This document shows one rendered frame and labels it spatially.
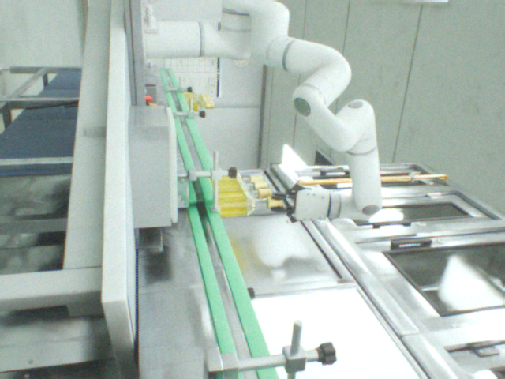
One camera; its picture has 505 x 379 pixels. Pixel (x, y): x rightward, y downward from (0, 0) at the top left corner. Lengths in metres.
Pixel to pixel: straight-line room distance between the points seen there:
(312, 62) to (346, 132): 0.19
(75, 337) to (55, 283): 0.43
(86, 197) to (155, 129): 0.19
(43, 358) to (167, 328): 0.38
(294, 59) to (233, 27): 0.21
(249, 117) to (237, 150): 0.61
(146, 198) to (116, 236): 0.27
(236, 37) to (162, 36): 0.20
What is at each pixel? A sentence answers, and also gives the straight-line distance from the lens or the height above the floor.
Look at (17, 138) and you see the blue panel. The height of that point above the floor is 0.39.
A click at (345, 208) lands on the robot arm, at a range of 1.34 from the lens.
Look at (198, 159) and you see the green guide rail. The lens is 1.29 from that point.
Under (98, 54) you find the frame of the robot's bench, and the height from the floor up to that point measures 0.69.
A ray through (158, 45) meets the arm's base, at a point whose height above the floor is 0.83.
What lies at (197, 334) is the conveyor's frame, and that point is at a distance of 0.77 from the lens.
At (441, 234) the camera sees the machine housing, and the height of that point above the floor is 1.78.
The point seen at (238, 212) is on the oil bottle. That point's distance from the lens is 1.30.
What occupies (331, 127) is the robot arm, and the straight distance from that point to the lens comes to 1.08.
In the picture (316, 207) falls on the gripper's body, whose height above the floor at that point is 1.27.
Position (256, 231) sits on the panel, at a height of 1.12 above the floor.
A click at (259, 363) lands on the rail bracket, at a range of 0.59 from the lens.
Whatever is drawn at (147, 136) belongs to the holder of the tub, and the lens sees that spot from 0.88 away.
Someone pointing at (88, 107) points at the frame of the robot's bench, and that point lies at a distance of 0.95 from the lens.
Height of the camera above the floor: 0.78
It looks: 13 degrees up
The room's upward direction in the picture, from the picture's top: 87 degrees clockwise
